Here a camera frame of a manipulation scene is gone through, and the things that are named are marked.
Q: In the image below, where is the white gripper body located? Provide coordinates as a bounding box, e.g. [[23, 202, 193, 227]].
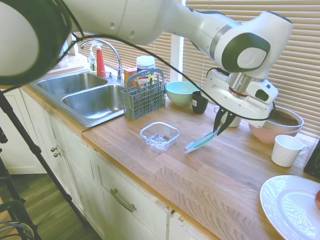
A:
[[201, 68, 275, 122]]

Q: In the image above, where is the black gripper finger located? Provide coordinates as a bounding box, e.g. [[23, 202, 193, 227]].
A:
[[216, 112, 236, 137], [212, 106, 226, 134]]

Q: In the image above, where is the teal rimmed container lid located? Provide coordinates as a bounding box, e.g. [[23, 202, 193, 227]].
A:
[[184, 131, 221, 154]]

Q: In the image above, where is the clear glass food container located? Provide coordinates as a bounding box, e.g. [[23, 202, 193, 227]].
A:
[[139, 121, 181, 153]]

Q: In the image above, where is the wide white mug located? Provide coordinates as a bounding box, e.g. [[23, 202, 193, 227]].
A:
[[213, 107, 242, 128]]

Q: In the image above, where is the black cup with label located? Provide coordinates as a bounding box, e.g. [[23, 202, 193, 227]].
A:
[[191, 91, 210, 115]]

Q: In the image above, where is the mint green bowl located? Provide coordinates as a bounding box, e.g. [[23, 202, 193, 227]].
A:
[[166, 81, 201, 106]]

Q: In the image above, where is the grey bowl brown inside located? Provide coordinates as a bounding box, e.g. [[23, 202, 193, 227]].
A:
[[262, 106, 305, 135]]

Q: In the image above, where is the small white cup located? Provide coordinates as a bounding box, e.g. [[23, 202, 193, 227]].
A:
[[271, 134, 311, 168]]

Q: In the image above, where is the beige blind behind sink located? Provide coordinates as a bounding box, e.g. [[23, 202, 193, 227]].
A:
[[82, 29, 173, 78]]

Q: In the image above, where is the grey plastic cutlery basket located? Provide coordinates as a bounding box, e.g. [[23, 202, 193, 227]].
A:
[[120, 68, 168, 120]]

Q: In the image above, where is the white wipes canister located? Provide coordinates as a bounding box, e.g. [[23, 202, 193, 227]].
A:
[[136, 55, 157, 76]]

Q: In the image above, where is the large beige window blind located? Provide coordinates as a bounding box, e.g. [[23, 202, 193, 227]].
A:
[[183, 0, 320, 137]]

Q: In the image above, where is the orange cardboard box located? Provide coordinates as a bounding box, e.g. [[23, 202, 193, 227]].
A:
[[124, 68, 138, 88]]

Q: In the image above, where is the black countertop appliance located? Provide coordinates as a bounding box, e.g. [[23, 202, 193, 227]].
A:
[[303, 139, 320, 180]]

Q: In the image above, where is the chrome faucet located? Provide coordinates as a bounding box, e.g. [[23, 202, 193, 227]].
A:
[[80, 39, 125, 83]]

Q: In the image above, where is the white plate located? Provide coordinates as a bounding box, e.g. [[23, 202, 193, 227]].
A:
[[259, 174, 320, 240]]

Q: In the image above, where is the white lower cabinet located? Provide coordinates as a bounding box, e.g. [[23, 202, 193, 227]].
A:
[[0, 87, 216, 240]]

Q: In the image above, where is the red spray bottle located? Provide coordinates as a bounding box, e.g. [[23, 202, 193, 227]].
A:
[[96, 42, 107, 77]]

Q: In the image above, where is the clear soap bottle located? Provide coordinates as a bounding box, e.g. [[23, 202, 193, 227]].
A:
[[87, 43, 98, 73]]

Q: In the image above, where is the stainless steel sink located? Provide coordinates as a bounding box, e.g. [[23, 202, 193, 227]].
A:
[[26, 71, 128, 128]]

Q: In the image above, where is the dark green clamp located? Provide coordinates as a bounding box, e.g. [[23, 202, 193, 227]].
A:
[[0, 198, 30, 240]]

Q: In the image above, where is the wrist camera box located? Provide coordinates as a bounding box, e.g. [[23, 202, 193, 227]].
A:
[[247, 80, 280, 105]]

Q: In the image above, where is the metal bar drawer handle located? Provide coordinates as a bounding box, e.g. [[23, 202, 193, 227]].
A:
[[109, 188, 137, 213]]

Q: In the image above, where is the black camera tripod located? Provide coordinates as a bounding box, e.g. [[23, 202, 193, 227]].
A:
[[0, 89, 88, 240]]

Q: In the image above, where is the green yellow cable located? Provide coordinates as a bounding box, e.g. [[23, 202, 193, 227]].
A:
[[0, 219, 33, 240]]

